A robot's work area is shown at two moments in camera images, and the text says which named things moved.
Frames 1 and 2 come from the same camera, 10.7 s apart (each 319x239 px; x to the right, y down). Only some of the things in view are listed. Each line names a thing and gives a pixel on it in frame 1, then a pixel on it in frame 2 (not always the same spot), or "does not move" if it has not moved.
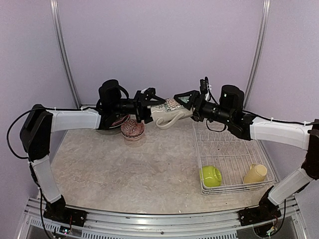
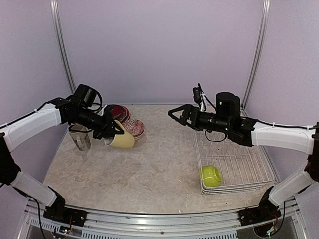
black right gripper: x=195 y=95 to x=187 y=114
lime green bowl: x=212 y=177 does not move
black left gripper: x=140 y=104 to x=107 y=129
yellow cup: x=256 y=174 to x=124 y=140
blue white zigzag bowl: x=131 y=130 does not move
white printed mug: x=168 y=113 to x=82 y=140
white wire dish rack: x=233 y=154 does not move
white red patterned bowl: x=132 y=133 does not move
